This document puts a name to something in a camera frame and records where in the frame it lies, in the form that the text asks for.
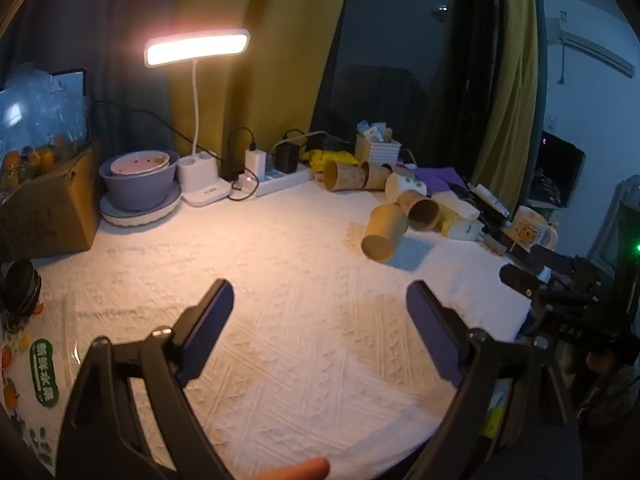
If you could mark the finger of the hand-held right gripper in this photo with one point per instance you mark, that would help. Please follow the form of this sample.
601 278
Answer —
517 279
550 258

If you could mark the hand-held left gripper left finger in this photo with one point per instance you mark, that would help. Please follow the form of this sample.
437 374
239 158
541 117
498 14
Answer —
207 330

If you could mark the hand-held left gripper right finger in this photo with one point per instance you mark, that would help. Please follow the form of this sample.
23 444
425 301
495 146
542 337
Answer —
432 330

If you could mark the brown paper cup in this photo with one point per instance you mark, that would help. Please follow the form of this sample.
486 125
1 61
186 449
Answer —
420 209
345 176
377 175
384 232

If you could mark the white paper cup green print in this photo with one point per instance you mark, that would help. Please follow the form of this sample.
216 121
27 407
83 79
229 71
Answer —
402 187

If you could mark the person's left hand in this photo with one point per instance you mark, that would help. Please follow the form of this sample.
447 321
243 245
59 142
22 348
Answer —
295 471

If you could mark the cartoon print mug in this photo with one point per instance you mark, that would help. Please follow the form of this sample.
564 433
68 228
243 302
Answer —
530 230

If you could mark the white tube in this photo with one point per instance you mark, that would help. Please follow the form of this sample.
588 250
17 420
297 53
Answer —
491 199

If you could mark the yellow tissue pack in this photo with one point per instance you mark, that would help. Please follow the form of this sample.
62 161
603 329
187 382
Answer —
457 220

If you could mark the white textured table cloth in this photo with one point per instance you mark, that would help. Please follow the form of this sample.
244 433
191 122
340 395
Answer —
300 310

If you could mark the purple cloth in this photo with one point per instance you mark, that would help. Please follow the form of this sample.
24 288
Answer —
442 179

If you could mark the white scalloped plate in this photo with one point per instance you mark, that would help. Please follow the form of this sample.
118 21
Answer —
142 216

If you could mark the yellow curtain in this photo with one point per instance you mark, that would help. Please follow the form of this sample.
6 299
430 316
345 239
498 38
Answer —
515 110
270 90

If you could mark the purple bowl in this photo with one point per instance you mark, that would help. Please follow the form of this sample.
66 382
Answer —
137 192

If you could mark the white power strip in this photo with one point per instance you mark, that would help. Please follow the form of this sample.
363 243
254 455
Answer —
282 182

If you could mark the white charger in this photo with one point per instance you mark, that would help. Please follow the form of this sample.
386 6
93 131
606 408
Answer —
256 164

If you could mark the fruit print plastic bag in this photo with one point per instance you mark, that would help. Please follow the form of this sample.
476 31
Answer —
42 385

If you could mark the pink rimmed plate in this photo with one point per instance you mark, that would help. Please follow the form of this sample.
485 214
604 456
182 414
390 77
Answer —
140 164

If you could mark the white woven basket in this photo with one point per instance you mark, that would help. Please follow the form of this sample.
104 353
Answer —
377 151

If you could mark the black charger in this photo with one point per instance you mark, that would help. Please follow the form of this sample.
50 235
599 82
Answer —
287 157

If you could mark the black round pouch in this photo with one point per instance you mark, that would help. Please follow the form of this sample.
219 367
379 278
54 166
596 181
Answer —
20 292

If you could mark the cardboard box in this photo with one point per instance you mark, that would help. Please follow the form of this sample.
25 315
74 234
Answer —
47 215

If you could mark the yellow cloth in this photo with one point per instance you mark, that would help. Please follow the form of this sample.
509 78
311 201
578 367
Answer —
325 159

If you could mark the white air conditioner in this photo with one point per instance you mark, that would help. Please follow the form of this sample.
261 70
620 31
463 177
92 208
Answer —
595 50

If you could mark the clear bag of oranges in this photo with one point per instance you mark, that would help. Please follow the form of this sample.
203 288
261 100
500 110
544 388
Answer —
35 125

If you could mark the dark screen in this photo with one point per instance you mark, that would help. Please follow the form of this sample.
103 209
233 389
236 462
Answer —
72 85

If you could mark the white desk lamp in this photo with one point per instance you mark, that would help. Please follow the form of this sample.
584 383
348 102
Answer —
197 47

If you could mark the dark curtain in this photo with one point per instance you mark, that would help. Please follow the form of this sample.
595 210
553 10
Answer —
115 50

